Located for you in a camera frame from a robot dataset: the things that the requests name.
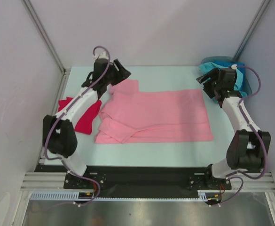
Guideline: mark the aluminium frame post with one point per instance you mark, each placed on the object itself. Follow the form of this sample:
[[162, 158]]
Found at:
[[43, 34], [252, 28]]

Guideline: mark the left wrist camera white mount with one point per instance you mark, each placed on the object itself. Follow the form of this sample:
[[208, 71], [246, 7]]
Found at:
[[102, 55]]

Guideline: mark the dark blue t shirt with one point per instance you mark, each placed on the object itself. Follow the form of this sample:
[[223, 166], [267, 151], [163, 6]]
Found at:
[[240, 72]]

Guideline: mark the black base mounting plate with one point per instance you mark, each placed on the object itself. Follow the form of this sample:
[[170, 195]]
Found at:
[[147, 182]]

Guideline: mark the teal plastic basket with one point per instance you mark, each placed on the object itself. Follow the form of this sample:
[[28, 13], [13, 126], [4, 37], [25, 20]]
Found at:
[[227, 59]]

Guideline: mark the right aluminium frame post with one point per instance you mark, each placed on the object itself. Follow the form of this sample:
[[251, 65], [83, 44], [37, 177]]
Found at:
[[252, 28]]

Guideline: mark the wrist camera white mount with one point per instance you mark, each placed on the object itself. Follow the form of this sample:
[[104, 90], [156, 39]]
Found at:
[[234, 66], [102, 55]]

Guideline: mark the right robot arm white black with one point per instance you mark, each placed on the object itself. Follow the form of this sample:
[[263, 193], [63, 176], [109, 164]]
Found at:
[[247, 152]]

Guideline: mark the light blue t shirt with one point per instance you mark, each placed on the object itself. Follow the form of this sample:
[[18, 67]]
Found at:
[[206, 67]]

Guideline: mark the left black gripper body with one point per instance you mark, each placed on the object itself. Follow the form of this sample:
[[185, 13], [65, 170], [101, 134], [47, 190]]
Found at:
[[113, 77]]

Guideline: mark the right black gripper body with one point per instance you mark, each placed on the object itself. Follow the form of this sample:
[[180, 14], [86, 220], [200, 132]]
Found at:
[[212, 83]]

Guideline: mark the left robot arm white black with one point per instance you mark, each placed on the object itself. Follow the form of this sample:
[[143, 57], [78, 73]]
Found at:
[[58, 132]]

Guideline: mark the left aluminium frame post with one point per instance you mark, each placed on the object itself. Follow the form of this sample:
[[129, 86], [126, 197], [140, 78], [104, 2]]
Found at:
[[43, 34]]

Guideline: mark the pink t shirt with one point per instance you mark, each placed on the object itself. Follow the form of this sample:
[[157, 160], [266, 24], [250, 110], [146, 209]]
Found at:
[[132, 116]]

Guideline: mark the red folded t shirt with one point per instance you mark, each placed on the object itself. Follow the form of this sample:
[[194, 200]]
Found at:
[[84, 124]]

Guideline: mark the aluminium rail front right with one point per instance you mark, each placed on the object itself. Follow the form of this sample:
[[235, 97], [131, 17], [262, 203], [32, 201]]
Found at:
[[247, 203]]

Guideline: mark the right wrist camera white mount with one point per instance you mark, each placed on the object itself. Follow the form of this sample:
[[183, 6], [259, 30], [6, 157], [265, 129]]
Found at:
[[234, 66]]

